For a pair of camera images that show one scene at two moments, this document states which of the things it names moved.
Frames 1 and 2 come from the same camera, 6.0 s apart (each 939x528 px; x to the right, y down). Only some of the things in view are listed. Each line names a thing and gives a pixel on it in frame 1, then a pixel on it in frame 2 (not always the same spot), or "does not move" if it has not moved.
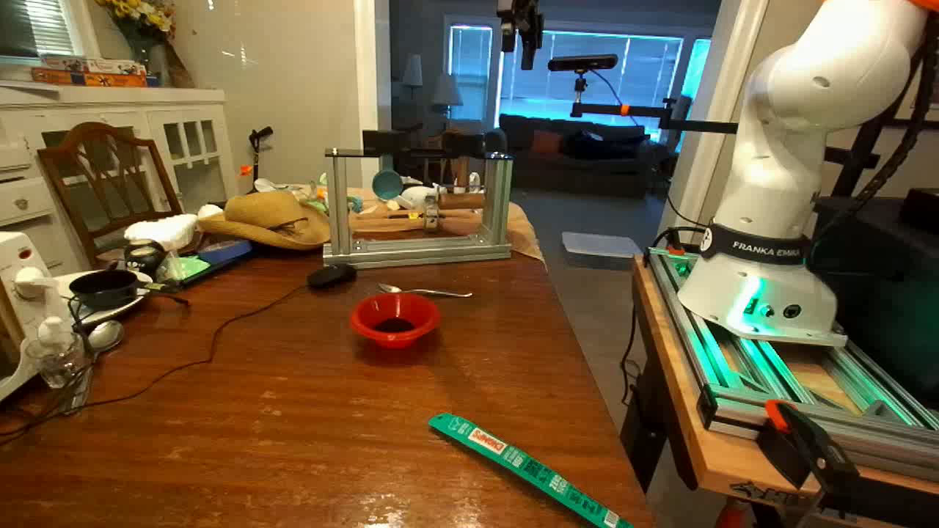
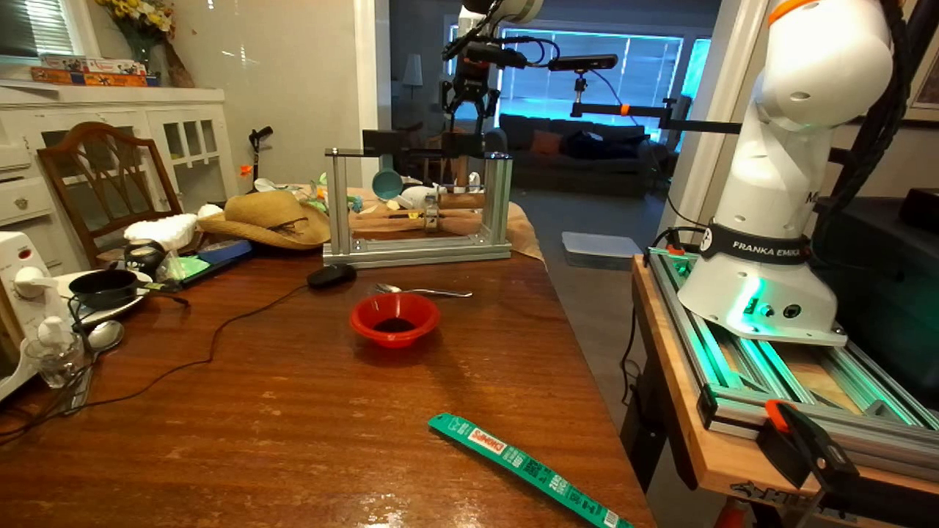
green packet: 529,469 does not move
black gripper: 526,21 → 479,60
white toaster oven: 36,322 does not move
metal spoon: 395,290 does not move
